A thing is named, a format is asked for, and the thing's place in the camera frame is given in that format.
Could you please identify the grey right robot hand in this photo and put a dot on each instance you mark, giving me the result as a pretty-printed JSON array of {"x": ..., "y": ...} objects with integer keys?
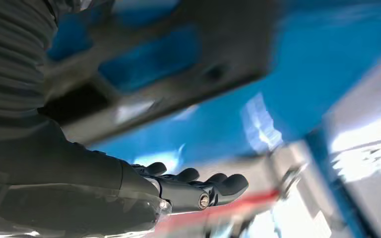
[{"x": 62, "y": 184}]

